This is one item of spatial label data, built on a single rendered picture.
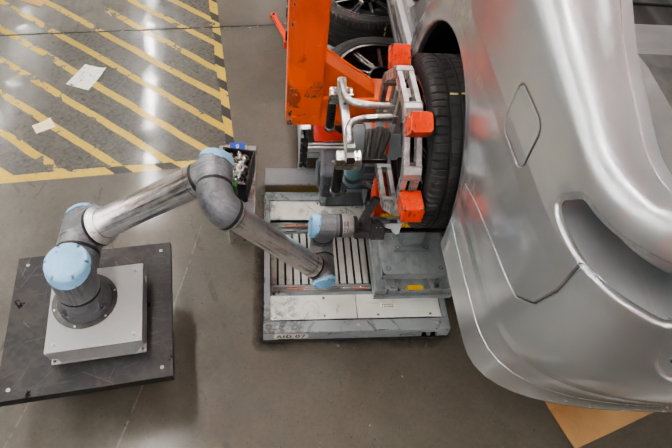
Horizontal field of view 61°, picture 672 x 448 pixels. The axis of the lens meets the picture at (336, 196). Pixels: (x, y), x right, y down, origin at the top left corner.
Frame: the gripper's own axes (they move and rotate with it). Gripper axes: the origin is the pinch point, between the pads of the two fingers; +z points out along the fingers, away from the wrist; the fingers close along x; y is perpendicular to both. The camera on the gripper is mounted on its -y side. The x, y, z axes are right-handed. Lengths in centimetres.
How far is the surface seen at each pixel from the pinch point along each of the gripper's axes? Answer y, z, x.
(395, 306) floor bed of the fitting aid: 45, 5, -35
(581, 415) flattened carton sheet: 85, 79, -5
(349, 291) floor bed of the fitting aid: 39, -15, -42
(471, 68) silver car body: -52, 8, 48
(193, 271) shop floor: 32, -88, -58
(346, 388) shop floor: 74, -20, -16
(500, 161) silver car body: -25, 8, 72
